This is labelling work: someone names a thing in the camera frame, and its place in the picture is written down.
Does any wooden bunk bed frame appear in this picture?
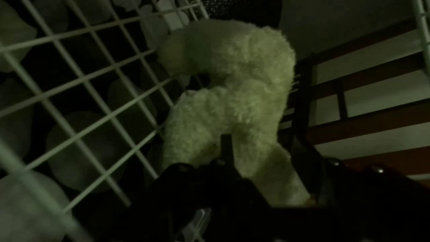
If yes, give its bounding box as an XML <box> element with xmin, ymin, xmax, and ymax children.
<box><xmin>277</xmin><ymin>18</ymin><xmax>430</xmax><ymax>182</ymax></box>

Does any white fluffy plush toy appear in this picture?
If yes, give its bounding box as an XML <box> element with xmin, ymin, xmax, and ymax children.
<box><xmin>156</xmin><ymin>18</ymin><xmax>313</xmax><ymax>209</ymax></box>

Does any white wire rack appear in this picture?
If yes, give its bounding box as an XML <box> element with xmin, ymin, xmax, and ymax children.
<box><xmin>0</xmin><ymin>0</ymin><xmax>430</xmax><ymax>242</ymax></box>

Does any dark dotted bed blanket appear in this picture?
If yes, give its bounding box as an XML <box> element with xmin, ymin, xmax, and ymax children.
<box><xmin>0</xmin><ymin>0</ymin><xmax>210</xmax><ymax>242</ymax></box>

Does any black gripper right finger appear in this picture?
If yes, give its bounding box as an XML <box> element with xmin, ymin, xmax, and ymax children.
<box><xmin>289</xmin><ymin>138</ymin><xmax>327</xmax><ymax>190</ymax></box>

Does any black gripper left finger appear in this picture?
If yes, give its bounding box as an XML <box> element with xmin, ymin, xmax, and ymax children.
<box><xmin>218</xmin><ymin>134</ymin><xmax>238</xmax><ymax>170</ymax></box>

